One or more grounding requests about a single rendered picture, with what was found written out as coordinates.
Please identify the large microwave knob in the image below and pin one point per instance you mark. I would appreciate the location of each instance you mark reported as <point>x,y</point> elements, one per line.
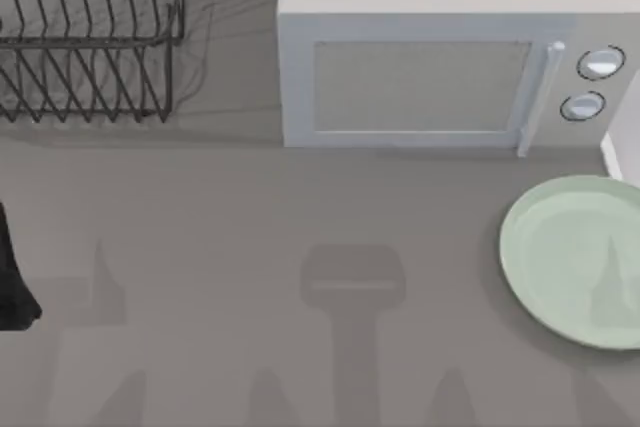
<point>600,63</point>

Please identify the microwave oven door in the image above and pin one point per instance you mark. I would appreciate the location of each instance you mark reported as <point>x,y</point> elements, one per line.
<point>420,87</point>

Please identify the white rounded box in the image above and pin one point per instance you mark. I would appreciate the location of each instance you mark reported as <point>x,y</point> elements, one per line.
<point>625,137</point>

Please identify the pale green plate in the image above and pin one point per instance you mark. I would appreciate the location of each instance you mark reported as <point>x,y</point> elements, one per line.
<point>565,257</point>

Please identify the small microwave knob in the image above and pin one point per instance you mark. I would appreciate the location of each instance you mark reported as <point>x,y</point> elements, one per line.
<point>581,106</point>

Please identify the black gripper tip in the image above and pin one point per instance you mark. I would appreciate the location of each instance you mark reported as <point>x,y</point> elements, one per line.
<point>11,287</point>

